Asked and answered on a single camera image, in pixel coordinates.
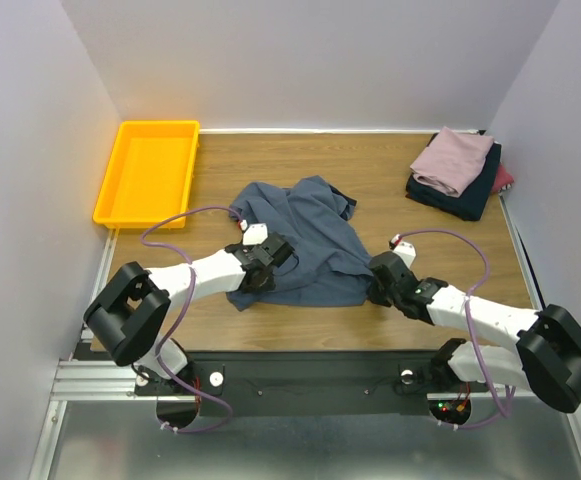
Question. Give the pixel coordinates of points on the pink folded tank top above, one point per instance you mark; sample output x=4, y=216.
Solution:
x=451, y=161

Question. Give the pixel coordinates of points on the maroon folded tank top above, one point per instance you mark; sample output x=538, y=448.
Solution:
x=503, y=180

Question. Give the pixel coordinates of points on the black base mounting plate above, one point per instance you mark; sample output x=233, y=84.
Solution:
x=295, y=383

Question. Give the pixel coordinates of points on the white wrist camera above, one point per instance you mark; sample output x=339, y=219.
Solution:
x=404, y=250
x=254, y=232

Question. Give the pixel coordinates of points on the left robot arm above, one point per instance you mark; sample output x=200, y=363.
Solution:
x=127, y=315

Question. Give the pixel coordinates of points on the aluminium frame rail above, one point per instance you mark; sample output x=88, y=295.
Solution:
x=92, y=381

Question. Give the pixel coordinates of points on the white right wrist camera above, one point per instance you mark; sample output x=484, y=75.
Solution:
x=404, y=250

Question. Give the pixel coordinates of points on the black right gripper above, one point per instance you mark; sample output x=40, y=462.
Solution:
x=383, y=273

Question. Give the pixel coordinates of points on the yellow plastic tray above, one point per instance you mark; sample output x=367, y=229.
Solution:
x=149, y=174

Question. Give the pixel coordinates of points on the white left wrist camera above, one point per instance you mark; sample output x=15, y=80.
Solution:
x=254, y=232

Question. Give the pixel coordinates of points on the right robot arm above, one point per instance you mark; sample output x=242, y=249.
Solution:
x=539, y=351

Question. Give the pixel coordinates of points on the blue-grey tank top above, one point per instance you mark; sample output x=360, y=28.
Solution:
x=329, y=266

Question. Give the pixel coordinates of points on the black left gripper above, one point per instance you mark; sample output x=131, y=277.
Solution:
x=269, y=285

